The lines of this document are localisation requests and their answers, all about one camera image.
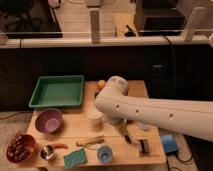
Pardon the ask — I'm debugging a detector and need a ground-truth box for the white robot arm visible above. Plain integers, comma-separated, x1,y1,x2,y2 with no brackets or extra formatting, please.
95,76,213,142

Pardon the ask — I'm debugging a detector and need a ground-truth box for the yellow-green banana peel toy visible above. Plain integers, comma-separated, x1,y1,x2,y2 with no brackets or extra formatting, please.
76,136,104,147

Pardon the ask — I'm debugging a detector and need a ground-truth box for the small metal cup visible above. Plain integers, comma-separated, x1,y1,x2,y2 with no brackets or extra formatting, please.
39,145,56,161

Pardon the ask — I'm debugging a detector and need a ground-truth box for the green plastic tray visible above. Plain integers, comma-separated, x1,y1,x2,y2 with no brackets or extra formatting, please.
29,75,84,109

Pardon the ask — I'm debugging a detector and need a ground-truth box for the purple bowl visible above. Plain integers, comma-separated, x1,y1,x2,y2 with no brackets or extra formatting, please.
35,108,63,133

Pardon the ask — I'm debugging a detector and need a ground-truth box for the red bowl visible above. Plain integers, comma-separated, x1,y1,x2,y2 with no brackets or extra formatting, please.
6,134,36,164

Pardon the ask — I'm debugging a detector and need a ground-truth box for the orange fruit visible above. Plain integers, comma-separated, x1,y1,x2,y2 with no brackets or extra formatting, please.
97,80,106,90

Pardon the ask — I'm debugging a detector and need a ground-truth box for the white cup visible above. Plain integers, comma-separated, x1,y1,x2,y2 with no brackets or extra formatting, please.
87,107,102,125

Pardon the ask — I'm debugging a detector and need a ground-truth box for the white angled post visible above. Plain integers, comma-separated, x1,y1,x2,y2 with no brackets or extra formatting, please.
181,7,205,42

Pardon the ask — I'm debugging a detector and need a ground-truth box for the white vertical post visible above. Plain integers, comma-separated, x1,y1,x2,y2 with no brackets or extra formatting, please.
90,8,100,44

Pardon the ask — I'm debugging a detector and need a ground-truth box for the blue tape roll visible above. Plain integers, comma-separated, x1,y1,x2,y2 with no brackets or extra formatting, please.
161,134,179,154

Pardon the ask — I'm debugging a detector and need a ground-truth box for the white horizontal rail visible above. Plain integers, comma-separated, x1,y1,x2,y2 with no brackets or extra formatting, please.
0,35,211,49

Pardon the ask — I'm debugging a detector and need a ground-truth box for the black brush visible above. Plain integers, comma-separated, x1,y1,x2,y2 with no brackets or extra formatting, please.
139,139,150,154

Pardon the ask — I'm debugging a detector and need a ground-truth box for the teal sponge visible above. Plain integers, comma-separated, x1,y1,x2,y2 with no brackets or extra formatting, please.
64,148,87,169

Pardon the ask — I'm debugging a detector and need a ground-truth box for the black-handled utensil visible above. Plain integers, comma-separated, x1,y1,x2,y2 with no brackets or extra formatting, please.
124,133,132,144

